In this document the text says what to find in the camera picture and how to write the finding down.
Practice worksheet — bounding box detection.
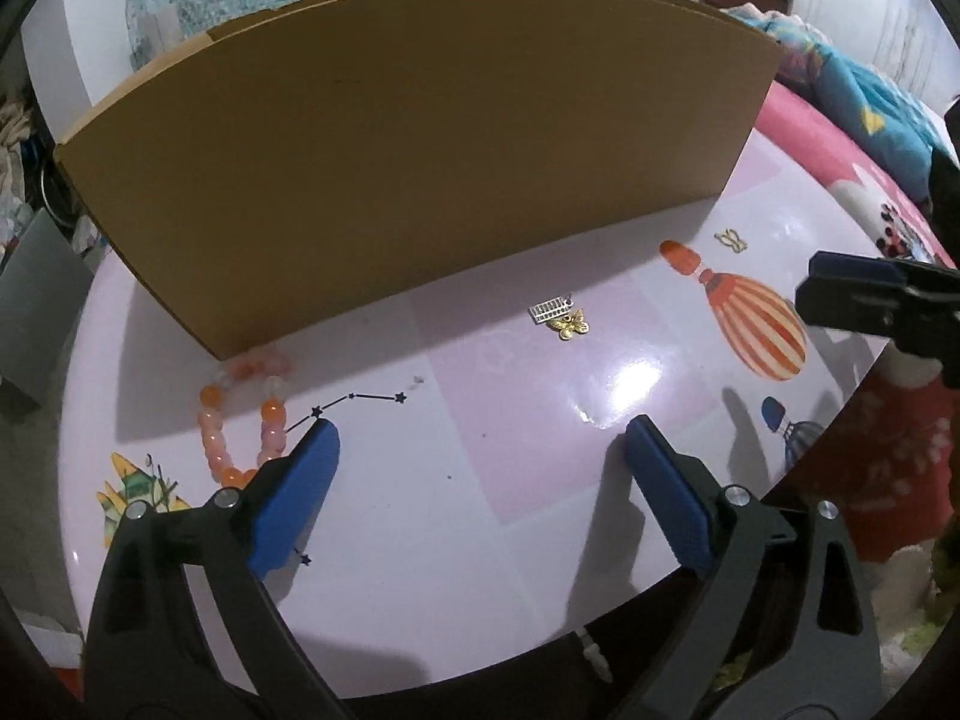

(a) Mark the gold butterfly charm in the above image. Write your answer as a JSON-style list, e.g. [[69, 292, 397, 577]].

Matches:
[[547, 309, 590, 341]]

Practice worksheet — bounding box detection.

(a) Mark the orange pink bead bracelet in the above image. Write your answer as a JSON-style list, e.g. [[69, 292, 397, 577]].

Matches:
[[197, 346, 295, 491]]

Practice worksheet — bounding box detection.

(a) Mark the grey storage box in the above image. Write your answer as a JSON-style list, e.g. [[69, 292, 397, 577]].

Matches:
[[0, 210, 93, 403]]

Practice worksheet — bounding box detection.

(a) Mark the pink floral blanket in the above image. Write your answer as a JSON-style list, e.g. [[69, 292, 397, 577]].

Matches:
[[755, 82, 955, 268]]

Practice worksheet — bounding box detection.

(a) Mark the silver rectangular hair clip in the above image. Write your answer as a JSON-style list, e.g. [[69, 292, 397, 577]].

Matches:
[[527, 294, 573, 325]]

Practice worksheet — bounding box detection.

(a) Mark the blue patterned blanket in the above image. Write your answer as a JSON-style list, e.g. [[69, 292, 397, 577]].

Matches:
[[724, 4, 950, 205]]

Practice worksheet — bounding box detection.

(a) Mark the pile of clothes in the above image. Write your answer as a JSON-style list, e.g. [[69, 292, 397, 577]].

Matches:
[[0, 96, 50, 259]]

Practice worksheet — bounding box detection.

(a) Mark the brown cardboard box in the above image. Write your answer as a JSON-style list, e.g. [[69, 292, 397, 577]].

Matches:
[[55, 0, 781, 359]]

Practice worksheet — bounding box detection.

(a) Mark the gold bow charm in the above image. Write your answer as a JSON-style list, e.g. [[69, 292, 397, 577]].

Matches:
[[715, 227, 748, 254]]

